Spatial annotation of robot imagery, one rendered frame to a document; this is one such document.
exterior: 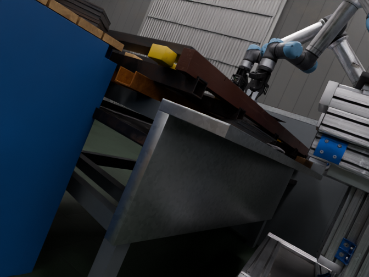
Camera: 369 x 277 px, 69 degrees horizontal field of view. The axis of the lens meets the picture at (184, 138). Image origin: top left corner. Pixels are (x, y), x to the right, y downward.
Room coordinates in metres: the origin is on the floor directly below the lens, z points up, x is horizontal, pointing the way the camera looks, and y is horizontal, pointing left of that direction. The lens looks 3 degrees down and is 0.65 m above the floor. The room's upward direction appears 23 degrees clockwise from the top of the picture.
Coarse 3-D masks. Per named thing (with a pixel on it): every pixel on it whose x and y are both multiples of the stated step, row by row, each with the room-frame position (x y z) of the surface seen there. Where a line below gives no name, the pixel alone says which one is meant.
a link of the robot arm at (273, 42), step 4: (272, 40) 1.35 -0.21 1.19; (276, 40) 1.34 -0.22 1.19; (280, 40) 1.34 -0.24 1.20; (268, 44) 1.37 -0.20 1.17; (272, 44) 1.35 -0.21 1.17; (276, 44) 1.32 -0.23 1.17; (268, 48) 1.36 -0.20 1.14; (272, 48) 1.33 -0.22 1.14; (268, 52) 1.35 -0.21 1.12; (272, 52) 1.33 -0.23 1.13; (264, 56) 1.36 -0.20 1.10; (268, 56) 1.34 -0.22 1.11; (272, 56) 1.34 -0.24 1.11; (276, 60) 1.35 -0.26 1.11
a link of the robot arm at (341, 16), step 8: (344, 0) 1.24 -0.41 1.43; (352, 0) 1.21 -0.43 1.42; (344, 8) 1.23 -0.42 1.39; (352, 8) 1.22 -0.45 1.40; (336, 16) 1.25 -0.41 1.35; (344, 16) 1.23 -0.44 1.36; (328, 24) 1.26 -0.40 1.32; (336, 24) 1.25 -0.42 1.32; (344, 24) 1.25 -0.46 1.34; (320, 32) 1.28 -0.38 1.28; (328, 32) 1.26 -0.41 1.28; (336, 32) 1.26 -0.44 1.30; (312, 40) 1.31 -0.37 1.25; (320, 40) 1.28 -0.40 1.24; (328, 40) 1.27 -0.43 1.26; (312, 48) 1.29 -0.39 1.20; (320, 48) 1.29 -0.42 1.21; (304, 56) 1.29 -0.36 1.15; (312, 56) 1.30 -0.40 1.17; (304, 64) 1.31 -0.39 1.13; (312, 64) 1.32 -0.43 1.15; (304, 72) 1.37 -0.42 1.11
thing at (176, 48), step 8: (112, 32) 0.96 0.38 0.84; (120, 32) 0.93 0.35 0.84; (120, 40) 0.92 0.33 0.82; (128, 40) 0.90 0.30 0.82; (136, 40) 0.88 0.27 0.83; (144, 40) 0.85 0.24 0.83; (152, 40) 0.83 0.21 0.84; (160, 40) 0.81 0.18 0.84; (128, 48) 1.01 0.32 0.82; (136, 48) 0.95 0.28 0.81; (144, 48) 0.89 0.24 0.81; (176, 48) 0.77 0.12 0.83; (192, 48) 0.75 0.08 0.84; (248, 120) 1.82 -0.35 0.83
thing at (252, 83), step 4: (260, 68) 1.35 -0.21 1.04; (264, 68) 1.34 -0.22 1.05; (268, 72) 1.36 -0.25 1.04; (268, 76) 1.39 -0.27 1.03; (252, 80) 1.37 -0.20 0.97; (256, 80) 1.35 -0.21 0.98; (260, 80) 1.34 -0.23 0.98; (264, 80) 1.38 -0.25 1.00; (268, 80) 1.41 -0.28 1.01; (252, 84) 1.36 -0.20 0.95; (256, 84) 1.35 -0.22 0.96; (260, 84) 1.34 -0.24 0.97; (264, 84) 1.35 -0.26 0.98; (252, 88) 1.37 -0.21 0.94; (256, 88) 1.34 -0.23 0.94; (264, 88) 1.39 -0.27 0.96; (264, 92) 1.38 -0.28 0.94
